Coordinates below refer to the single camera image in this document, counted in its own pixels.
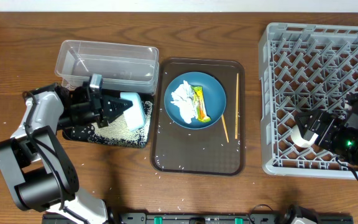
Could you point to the light blue bowl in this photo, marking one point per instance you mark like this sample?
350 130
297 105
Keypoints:
134 116

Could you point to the grey dishwasher rack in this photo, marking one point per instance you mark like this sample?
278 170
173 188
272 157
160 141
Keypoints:
304 67

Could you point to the wooden chopstick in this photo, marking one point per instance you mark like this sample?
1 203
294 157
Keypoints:
237 107
225 128

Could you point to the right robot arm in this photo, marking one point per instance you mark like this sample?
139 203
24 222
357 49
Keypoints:
345 141

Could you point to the black plastic tray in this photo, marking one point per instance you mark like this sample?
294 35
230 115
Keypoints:
110 137

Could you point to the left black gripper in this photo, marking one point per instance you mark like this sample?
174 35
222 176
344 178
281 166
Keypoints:
96 102

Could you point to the clear plastic bin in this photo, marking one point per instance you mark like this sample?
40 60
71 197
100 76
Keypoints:
123 67

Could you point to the green yellow snack wrapper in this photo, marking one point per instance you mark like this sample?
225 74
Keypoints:
198 102

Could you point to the dark blue plate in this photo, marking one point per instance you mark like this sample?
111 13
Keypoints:
214 98

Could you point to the left wooden chopstick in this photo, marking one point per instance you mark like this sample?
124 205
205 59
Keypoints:
225 128

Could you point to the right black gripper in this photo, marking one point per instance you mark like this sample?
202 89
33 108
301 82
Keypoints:
320 116

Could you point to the white rice pile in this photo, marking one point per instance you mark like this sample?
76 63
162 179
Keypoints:
126 133

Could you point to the white napkin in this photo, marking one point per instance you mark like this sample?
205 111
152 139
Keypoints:
183 99

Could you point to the brown serving tray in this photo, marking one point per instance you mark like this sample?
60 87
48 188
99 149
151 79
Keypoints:
200 151

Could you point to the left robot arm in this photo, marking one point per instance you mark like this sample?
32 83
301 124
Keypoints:
38 172

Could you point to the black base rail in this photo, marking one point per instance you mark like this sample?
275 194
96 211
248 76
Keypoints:
294 214

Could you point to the white cup pink inside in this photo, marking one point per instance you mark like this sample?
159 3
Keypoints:
298 139

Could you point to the right wooden chopstick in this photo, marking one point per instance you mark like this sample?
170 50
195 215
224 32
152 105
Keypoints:
237 107

